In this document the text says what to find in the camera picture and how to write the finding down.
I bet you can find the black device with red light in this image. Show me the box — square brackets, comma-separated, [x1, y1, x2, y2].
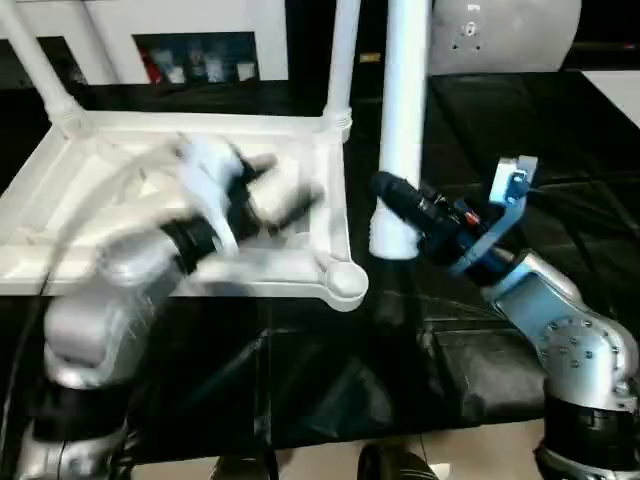
[568, 42, 640, 72]

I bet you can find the white cabinet with glass doors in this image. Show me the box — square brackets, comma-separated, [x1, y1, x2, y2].
[0, 0, 292, 87]

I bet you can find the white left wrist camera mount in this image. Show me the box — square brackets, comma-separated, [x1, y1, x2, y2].
[176, 138, 242, 257]

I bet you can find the black right robot foot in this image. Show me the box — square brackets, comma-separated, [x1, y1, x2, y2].
[358, 442, 437, 480]

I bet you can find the black work mat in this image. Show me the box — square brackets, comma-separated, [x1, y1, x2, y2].
[0, 69, 640, 469]

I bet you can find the black left robot foot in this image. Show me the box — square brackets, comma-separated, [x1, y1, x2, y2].
[208, 449, 272, 480]

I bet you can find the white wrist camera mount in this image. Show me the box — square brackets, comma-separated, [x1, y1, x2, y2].
[176, 138, 242, 257]
[446, 153, 542, 275]

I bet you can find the black box with gold label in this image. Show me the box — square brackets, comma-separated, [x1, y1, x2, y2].
[287, 0, 441, 84]

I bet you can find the white plastic table top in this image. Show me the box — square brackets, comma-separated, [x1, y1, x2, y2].
[0, 107, 371, 315]

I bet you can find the white plastic table leg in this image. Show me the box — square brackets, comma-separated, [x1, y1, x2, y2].
[321, 0, 363, 137]
[367, 0, 433, 262]
[0, 0, 95, 140]

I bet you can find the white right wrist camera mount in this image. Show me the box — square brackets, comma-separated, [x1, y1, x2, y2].
[446, 153, 542, 275]

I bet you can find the black robot foot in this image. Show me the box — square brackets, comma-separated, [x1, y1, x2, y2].
[358, 442, 437, 480]
[208, 449, 272, 480]

